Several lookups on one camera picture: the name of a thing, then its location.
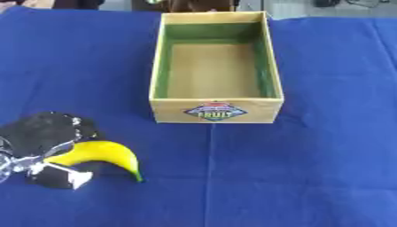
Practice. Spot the tan cardboard box green inside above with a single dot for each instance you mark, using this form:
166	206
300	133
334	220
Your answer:
214	111

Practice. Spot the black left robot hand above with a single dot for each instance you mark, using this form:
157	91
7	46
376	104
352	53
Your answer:
39	133

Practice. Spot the yellow toy banana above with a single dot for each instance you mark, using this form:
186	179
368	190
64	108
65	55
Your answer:
106	152

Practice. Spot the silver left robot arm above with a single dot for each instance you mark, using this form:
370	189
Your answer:
4	165

